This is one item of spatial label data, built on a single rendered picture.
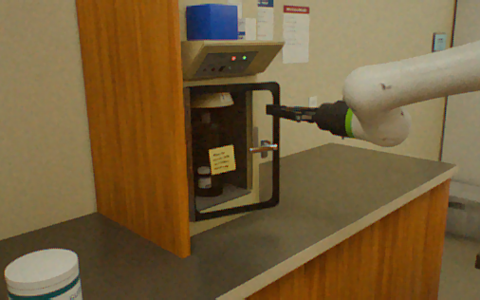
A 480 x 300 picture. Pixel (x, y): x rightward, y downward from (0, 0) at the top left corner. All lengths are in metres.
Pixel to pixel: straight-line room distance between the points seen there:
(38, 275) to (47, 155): 0.67
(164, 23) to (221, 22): 0.15
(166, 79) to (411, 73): 0.56
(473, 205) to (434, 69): 2.84
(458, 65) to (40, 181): 1.22
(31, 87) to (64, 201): 0.39
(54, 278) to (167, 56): 0.55
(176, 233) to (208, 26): 0.55
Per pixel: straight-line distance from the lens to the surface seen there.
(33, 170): 1.50
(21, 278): 0.91
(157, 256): 1.23
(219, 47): 1.14
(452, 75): 0.90
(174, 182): 1.14
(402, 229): 1.87
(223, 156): 1.26
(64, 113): 1.51
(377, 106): 0.94
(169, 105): 1.09
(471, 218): 3.76
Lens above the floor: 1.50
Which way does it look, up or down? 14 degrees down
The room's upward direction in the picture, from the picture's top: 1 degrees counter-clockwise
